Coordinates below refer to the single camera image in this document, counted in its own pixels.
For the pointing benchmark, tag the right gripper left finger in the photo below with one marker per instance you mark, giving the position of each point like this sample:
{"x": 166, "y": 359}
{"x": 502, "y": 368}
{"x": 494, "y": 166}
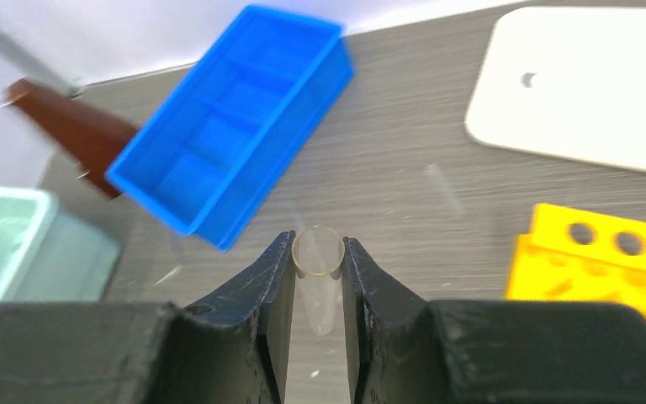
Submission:
{"x": 242, "y": 353}

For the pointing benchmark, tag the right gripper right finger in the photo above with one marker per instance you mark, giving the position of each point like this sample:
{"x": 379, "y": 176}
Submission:
{"x": 384, "y": 331}

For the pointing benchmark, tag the glass test tube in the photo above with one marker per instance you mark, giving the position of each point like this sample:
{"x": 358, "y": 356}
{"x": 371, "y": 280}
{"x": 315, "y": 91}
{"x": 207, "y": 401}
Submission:
{"x": 318, "y": 252}

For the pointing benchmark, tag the short clear glass tube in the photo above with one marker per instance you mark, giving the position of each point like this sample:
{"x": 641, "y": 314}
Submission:
{"x": 440, "y": 182}

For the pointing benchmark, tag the yellow test tube rack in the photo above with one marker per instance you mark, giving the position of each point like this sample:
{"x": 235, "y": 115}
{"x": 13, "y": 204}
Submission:
{"x": 574, "y": 255}

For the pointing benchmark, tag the blue divided plastic bin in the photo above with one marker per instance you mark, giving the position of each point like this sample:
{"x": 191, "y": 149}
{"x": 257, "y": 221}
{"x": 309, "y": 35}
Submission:
{"x": 210, "y": 155}

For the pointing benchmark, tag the light green plastic tub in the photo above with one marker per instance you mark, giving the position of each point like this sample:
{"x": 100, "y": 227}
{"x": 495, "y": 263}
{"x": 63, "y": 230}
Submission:
{"x": 49, "y": 254}

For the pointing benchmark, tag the brown triangular stand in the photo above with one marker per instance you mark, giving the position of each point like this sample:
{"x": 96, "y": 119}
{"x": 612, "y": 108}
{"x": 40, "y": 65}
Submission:
{"x": 92, "y": 137}

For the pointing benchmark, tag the white plastic tray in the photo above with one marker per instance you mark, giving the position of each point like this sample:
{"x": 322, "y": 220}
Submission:
{"x": 566, "y": 82}

